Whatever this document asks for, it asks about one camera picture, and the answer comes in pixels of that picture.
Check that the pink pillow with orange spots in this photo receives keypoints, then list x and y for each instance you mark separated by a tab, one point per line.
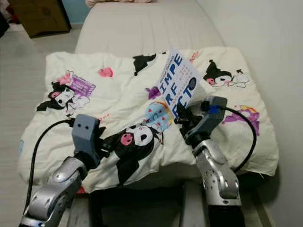
118	2

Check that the brown cardboard box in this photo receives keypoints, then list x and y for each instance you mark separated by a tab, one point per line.
40	16

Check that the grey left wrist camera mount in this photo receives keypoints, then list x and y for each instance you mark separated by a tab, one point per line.
86	135

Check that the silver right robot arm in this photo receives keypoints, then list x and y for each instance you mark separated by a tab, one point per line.
218	175

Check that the white book with blue letters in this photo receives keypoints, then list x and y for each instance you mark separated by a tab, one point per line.
176	78

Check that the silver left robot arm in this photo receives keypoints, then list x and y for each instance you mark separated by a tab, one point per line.
57	189

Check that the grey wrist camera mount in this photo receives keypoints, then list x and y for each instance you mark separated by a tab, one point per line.
210	118
86	135

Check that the beige mattress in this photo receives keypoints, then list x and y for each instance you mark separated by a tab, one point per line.
147	26

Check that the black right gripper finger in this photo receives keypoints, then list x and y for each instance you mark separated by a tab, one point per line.
182	112

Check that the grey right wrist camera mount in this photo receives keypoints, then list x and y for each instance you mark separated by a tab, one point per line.
210	118

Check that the cream cartoon print quilt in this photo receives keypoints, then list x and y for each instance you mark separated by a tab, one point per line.
123	94

